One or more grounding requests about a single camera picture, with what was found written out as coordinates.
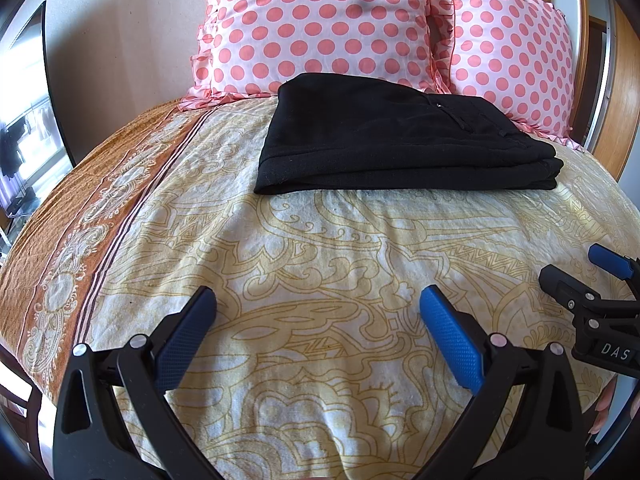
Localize black pants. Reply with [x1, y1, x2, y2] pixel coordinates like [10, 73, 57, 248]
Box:
[253, 73, 565, 196]

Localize wooden bed frame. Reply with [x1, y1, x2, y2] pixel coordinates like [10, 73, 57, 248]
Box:
[0, 350, 58, 466]

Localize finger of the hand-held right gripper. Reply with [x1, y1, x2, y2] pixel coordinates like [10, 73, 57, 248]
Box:
[539, 264, 608, 322]
[587, 243, 640, 282]

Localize large pink polka-dot pillow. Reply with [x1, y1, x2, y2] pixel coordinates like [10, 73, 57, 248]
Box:
[182, 0, 453, 111]

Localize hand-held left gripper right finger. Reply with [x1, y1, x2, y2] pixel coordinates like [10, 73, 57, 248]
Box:
[410, 285, 588, 480]

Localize dark framed window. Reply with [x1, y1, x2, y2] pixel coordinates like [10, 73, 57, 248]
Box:
[0, 2, 76, 241]

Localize wooden door frame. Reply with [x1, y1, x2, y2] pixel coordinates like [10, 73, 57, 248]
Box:
[512, 0, 640, 181]

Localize small pink polka-dot pillow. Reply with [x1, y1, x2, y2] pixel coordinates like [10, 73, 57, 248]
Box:
[430, 0, 586, 151]

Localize person's right hand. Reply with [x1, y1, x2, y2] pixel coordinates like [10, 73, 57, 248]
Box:
[589, 379, 640, 436]

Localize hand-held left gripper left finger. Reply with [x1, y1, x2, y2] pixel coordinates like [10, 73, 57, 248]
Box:
[52, 285, 226, 480]

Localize yellow patterned bedsheet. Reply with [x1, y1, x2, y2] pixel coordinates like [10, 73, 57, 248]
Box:
[0, 92, 640, 480]

